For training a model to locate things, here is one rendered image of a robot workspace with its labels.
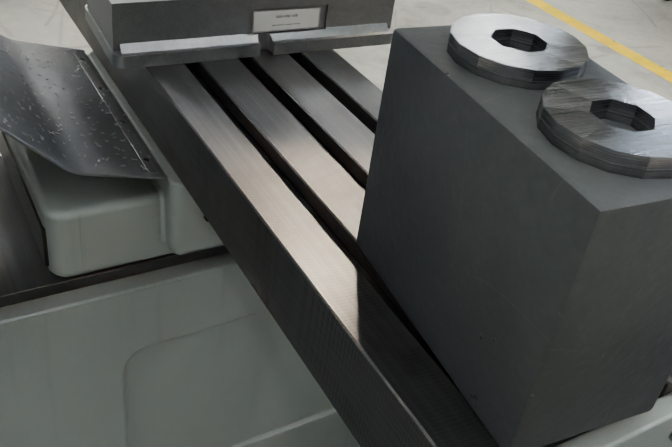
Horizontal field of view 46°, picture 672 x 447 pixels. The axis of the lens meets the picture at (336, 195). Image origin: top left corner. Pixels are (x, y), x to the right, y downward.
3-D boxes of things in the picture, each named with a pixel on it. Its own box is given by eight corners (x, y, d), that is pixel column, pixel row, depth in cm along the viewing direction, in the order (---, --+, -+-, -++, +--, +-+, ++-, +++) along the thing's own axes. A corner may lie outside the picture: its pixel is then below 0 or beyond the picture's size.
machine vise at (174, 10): (341, -1, 109) (352, -82, 103) (395, 43, 99) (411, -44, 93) (83, 15, 94) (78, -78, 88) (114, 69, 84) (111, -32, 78)
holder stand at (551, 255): (478, 221, 69) (540, 1, 58) (654, 412, 53) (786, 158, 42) (354, 243, 64) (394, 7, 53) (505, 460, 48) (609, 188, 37)
